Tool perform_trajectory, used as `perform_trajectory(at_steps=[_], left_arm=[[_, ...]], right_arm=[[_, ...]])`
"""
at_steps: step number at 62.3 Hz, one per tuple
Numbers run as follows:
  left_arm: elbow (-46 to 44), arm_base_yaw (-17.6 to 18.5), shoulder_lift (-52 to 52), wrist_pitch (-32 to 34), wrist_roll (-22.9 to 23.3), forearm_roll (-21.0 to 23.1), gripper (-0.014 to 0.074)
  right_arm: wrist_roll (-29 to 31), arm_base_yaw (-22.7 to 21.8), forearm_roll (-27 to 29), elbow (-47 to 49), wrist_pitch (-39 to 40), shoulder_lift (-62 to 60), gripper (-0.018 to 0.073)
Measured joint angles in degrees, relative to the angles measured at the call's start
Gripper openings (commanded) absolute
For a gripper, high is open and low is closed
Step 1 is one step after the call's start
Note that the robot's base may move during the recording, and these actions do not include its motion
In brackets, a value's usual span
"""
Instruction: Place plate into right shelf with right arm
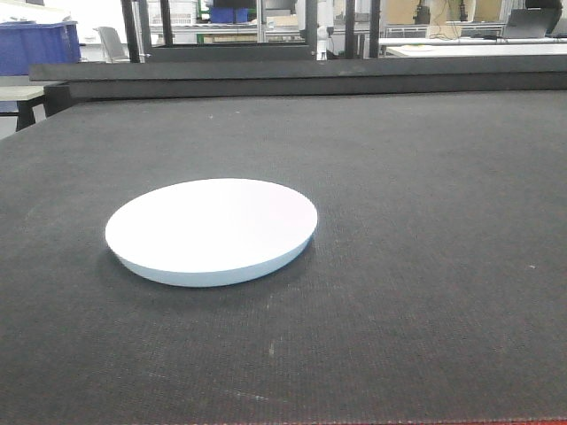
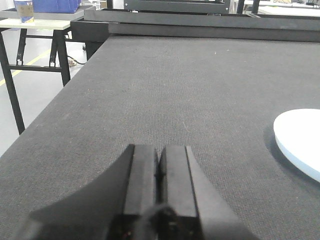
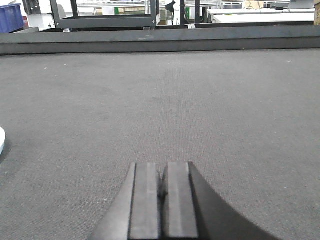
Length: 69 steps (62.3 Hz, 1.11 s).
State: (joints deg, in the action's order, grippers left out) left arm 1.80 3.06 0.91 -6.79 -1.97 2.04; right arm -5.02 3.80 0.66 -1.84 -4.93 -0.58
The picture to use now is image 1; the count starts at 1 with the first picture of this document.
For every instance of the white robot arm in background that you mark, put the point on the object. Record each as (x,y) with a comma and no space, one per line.
(324,24)

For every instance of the light blue round tray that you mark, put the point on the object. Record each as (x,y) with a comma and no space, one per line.
(211,233)

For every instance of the blue plastic crate on left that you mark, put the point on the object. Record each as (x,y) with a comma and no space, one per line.
(26,44)

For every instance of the grey chair in background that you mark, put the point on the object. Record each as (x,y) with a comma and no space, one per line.
(112,47)

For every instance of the black laptop on far table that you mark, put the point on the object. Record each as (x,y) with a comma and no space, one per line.
(529,23)

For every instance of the white far work table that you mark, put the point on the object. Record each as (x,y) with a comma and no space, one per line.
(472,47)

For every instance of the black foam table edge rail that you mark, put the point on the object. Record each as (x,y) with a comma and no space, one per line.
(306,77)

